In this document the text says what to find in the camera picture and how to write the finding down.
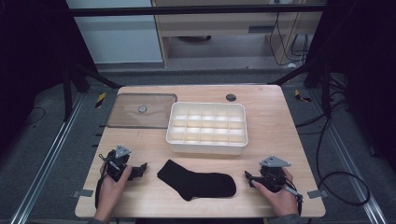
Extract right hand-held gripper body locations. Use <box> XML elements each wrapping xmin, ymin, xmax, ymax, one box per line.
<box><xmin>251</xmin><ymin>155</ymin><xmax>292</xmax><ymax>193</ymax></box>

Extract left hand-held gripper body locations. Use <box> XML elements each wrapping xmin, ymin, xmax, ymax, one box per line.
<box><xmin>100</xmin><ymin>144</ymin><xmax>134</xmax><ymax>183</ymax></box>

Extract black sock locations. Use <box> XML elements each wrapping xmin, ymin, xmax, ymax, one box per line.
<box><xmin>156</xmin><ymin>159</ymin><xmax>237</xmax><ymax>202</ymax></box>

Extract white divided storage box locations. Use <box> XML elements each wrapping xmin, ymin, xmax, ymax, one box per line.
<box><xmin>165</xmin><ymin>101</ymin><xmax>249</xmax><ymax>156</ymax></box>

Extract person's right hand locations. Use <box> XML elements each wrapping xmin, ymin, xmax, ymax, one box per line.
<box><xmin>250</xmin><ymin>167</ymin><xmax>301</xmax><ymax>217</ymax></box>

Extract person's left hand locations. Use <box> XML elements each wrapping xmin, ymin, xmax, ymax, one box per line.
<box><xmin>94</xmin><ymin>164</ymin><xmax>134</xmax><ymax>217</ymax></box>

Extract transparent plastic lid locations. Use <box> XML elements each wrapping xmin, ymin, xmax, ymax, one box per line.
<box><xmin>106</xmin><ymin>92</ymin><xmax>178</xmax><ymax>130</ymax></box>

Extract black metal stand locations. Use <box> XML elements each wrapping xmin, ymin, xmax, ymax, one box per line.
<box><xmin>268</xmin><ymin>60</ymin><xmax>332</xmax><ymax>118</ymax></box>
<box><xmin>61</xmin><ymin>59</ymin><xmax>123</xmax><ymax>122</ymax></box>

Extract white cabinet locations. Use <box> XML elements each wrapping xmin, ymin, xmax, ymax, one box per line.
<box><xmin>65</xmin><ymin>0</ymin><xmax>164</xmax><ymax>64</ymax></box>

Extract light wooden desk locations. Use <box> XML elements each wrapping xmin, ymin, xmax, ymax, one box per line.
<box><xmin>150</xmin><ymin>0</ymin><xmax>328</xmax><ymax>67</ymax></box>

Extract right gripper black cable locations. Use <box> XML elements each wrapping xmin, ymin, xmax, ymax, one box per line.
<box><xmin>282</xmin><ymin>183</ymin><xmax>304</xmax><ymax>217</ymax></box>

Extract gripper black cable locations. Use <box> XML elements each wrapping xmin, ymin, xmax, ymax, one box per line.
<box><xmin>282</xmin><ymin>183</ymin><xmax>304</xmax><ymax>217</ymax></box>
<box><xmin>93</xmin><ymin>152</ymin><xmax>110</xmax><ymax>210</ymax></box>

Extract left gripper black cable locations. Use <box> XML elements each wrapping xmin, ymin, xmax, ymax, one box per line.
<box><xmin>93</xmin><ymin>152</ymin><xmax>110</xmax><ymax>210</ymax></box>

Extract grey metal table bracket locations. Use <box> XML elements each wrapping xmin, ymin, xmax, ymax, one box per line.
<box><xmin>306</xmin><ymin>189</ymin><xmax>330</xmax><ymax>200</ymax></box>
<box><xmin>72</xmin><ymin>189</ymin><xmax>94</xmax><ymax>199</ymax></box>

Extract yellow-handled tool left floor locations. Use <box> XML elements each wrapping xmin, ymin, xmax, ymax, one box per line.
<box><xmin>94</xmin><ymin>91</ymin><xmax>107</xmax><ymax>109</ymax></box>

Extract yellow-handled tool floor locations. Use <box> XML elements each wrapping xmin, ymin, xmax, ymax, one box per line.
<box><xmin>94</xmin><ymin>91</ymin><xmax>107</xmax><ymax>109</ymax></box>
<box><xmin>294</xmin><ymin>89</ymin><xmax>312</xmax><ymax>104</ymax></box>

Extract aluminium floor rail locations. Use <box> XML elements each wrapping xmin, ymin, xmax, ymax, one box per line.
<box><xmin>311</xmin><ymin>90</ymin><xmax>389</xmax><ymax>224</ymax></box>
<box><xmin>9</xmin><ymin>92</ymin><xmax>86</xmax><ymax>224</ymax></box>

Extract thick black floor cable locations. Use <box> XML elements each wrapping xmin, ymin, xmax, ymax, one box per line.
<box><xmin>293</xmin><ymin>106</ymin><xmax>372</xmax><ymax>207</ymax></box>

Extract yellow-handled tool right floor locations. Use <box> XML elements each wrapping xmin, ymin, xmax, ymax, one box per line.
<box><xmin>294</xmin><ymin>89</ymin><xmax>312</xmax><ymax>104</ymax></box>

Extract thin black floor cable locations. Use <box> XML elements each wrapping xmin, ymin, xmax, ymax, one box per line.
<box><xmin>23</xmin><ymin>106</ymin><xmax>47</xmax><ymax>127</ymax></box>

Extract hanging black cables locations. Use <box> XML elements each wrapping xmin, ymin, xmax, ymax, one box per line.
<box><xmin>268</xmin><ymin>11</ymin><xmax>310</xmax><ymax>67</ymax></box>

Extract black horizontal frame bar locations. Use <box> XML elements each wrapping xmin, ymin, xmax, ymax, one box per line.
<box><xmin>66</xmin><ymin>4</ymin><xmax>328</xmax><ymax>18</ymax></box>

